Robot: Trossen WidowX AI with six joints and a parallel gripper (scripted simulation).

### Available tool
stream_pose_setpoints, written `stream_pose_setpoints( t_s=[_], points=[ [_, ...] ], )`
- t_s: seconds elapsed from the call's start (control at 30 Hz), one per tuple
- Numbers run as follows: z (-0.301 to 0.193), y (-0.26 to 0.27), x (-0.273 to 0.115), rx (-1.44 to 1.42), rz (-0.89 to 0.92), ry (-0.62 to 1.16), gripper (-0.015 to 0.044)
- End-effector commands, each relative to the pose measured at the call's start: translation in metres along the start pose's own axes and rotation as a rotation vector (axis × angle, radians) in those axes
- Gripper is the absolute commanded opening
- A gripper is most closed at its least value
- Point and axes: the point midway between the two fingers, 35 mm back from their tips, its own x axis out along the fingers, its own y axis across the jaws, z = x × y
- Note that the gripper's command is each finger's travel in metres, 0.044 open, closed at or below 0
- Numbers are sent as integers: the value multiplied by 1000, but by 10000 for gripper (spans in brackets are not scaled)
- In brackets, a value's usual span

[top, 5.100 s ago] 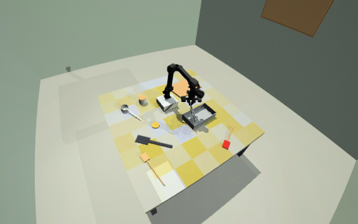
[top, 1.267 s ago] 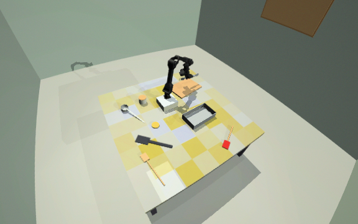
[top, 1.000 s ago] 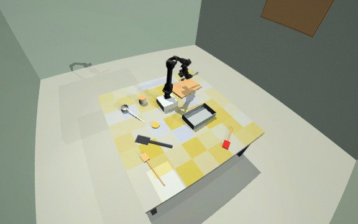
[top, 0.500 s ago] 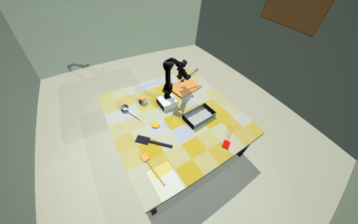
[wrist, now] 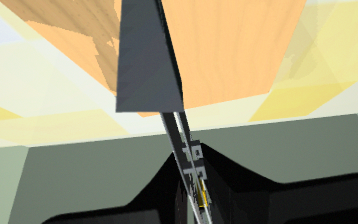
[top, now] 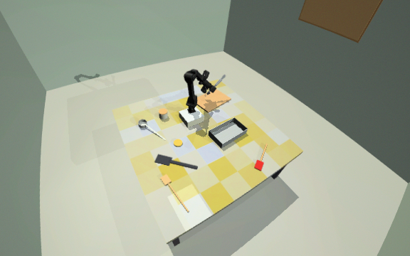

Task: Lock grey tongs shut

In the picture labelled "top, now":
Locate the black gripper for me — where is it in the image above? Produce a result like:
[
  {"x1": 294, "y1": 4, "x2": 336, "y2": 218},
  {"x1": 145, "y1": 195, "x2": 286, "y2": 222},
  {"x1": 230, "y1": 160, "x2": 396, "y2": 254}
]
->
[{"x1": 204, "y1": 80, "x2": 217, "y2": 92}]

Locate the grey spatula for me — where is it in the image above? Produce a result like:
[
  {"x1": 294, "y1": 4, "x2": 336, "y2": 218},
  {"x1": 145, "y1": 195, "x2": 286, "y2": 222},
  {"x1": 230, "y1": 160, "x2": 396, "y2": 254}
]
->
[{"x1": 155, "y1": 154, "x2": 198, "y2": 169}]

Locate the grey cylinder with orange top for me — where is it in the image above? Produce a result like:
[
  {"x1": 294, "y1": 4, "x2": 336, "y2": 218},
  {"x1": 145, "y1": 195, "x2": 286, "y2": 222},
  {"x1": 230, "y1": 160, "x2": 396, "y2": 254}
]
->
[{"x1": 159, "y1": 108, "x2": 168, "y2": 119}]

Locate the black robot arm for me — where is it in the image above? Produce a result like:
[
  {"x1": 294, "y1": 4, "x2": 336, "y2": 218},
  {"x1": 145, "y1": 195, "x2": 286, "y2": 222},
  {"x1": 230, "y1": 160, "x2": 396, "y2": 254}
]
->
[{"x1": 184, "y1": 69, "x2": 210, "y2": 113}]

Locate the light wooden board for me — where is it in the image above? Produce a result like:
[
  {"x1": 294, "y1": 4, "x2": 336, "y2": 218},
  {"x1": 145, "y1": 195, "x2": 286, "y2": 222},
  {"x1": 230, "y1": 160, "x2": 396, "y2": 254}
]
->
[{"x1": 197, "y1": 90, "x2": 231, "y2": 112}]

